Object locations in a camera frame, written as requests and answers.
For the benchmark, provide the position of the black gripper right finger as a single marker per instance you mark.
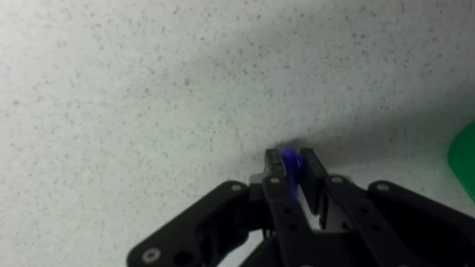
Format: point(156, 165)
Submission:
point(392, 226)

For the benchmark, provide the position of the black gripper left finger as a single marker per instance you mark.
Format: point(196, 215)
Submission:
point(222, 220)

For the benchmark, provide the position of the blue marker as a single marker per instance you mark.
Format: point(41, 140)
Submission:
point(292, 162)

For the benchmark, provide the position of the green plastic cup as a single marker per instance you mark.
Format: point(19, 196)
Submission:
point(461, 159)

